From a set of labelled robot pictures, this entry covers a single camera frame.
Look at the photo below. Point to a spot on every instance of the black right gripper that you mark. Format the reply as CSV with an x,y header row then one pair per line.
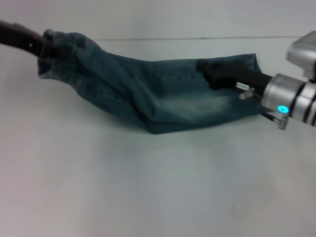
x,y
237,75

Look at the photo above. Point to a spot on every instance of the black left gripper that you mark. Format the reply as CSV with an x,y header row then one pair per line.
x,y
19,37

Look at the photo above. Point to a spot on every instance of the blue denim shorts with embroidery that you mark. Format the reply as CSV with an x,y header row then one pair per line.
x,y
153,98

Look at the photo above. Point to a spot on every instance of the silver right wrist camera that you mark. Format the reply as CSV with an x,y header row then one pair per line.
x,y
303,54

